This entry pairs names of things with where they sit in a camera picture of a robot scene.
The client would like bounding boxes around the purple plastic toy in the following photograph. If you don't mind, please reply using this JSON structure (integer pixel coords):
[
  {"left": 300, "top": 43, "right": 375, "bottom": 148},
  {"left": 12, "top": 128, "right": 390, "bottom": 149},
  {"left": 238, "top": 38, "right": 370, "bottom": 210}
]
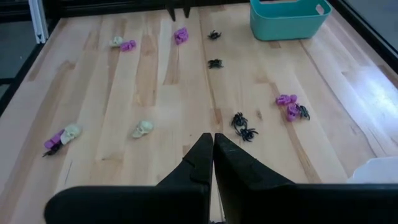
[
  {"left": 173, "top": 27, "right": 190, "bottom": 45},
  {"left": 275, "top": 94, "right": 299, "bottom": 106},
  {"left": 43, "top": 129, "right": 65, "bottom": 150},
  {"left": 285, "top": 103, "right": 301, "bottom": 123},
  {"left": 119, "top": 39, "right": 137, "bottom": 52}
]

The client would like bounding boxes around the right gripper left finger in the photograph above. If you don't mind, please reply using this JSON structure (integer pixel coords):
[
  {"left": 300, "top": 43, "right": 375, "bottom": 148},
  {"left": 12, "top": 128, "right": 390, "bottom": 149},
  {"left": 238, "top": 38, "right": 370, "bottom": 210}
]
[{"left": 44, "top": 133, "right": 215, "bottom": 224}]

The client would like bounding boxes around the teal plastic basket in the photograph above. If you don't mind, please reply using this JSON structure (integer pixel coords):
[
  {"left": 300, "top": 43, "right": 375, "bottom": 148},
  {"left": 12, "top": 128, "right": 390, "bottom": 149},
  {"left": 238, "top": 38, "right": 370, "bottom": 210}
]
[{"left": 249, "top": 0, "right": 333, "bottom": 42}]

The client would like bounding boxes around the black aluminium table frame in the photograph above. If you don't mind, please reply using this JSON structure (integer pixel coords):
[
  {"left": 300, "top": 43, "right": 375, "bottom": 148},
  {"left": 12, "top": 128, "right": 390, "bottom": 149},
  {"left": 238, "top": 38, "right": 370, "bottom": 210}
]
[{"left": 0, "top": 0, "right": 398, "bottom": 118}]

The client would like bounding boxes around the clear plastic bin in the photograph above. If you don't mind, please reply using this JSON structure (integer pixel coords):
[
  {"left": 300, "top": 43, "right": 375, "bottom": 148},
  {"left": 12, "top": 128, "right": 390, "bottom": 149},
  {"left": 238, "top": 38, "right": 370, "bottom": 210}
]
[{"left": 346, "top": 156, "right": 398, "bottom": 185}]

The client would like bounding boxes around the white metal post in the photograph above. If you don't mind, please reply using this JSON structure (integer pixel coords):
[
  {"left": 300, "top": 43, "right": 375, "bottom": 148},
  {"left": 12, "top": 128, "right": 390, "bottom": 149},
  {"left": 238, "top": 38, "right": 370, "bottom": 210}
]
[{"left": 27, "top": 0, "right": 49, "bottom": 44}]

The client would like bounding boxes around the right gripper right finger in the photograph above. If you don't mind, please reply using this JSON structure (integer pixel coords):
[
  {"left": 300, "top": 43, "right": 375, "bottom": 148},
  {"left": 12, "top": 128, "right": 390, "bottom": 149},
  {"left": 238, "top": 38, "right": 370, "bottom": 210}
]
[{"left": 214, "top": 133, "right": 398, "bottom": 224}]

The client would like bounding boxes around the cream plastic skull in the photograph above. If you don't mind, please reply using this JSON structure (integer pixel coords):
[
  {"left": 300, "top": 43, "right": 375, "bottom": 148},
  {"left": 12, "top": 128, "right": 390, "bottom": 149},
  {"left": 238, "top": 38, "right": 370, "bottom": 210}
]
[
  {"left": 60, "top": 123, "right": 83, "bottom": 146},
  {"left": 131, "top": 120, "right": 155, "bottom": 139},
  {"left": 108, "top": 36, "right": 124, "bottom": 48}
]

